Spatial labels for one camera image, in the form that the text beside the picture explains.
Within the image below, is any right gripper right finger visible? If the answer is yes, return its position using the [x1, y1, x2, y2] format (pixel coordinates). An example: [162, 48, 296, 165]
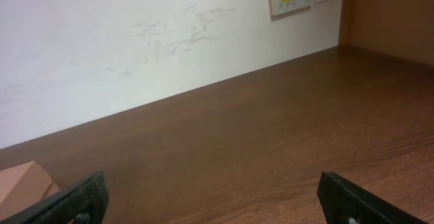
[317, 172, 428, 224]

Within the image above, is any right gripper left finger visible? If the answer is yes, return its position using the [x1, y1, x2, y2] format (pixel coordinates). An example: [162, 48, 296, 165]
[1, 170, 109, 224]

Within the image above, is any brown cardboard box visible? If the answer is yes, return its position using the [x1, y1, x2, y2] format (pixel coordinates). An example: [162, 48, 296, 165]
[0, 161, 60, 220]

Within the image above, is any brown wooden side panel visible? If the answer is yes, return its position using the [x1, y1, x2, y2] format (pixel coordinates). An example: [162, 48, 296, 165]
[339, 0, 433, 66]

